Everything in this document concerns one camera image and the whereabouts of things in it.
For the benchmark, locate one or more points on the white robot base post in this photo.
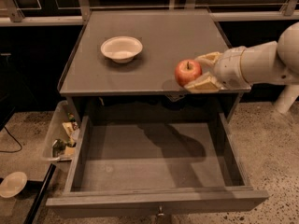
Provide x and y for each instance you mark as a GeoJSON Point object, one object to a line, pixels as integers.
{"type": "Point", "coordinates": [287, 98]}

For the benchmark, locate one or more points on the grey open top drawer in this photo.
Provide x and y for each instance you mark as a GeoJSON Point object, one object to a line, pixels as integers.
{"type": "Point", "coordinates": [130, 169]}

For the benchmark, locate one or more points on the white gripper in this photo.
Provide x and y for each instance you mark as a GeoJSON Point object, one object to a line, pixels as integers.
{"type": "Point", "coordinates": [230, 68]}

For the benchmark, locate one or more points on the white bowl on counter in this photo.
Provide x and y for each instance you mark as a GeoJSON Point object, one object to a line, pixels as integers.
{"type": "Point", "coordinates": [121, 49]}

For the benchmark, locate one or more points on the white plate on floor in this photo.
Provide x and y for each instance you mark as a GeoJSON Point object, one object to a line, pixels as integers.
{"type": "Point", "coordinates": [13, 184]}

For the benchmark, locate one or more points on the white railing frame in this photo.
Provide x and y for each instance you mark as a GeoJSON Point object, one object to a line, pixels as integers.
{"type": "Point", "coordinates": [79, 10]}

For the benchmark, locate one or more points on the grey cabinet counter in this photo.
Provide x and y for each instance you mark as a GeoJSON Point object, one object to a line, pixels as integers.
{"type": "Point", "coordinates": [143, 90]}

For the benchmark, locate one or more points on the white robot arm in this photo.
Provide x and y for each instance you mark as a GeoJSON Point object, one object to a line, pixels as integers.
{"type": "Point", "coordinates": [275, 62]}

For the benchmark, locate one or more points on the clear plastic bin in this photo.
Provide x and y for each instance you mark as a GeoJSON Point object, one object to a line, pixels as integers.
{"type": "Point", "coordinates": [55, 149]}

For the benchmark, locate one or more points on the metal drawer handle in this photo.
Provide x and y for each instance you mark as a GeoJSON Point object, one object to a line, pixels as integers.
{"type": "Point", "coordinates": [160, 211]}

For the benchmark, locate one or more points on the red apple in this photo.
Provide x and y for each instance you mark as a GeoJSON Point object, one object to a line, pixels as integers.
{"type": "Point", "coordinates": [187, 71]}

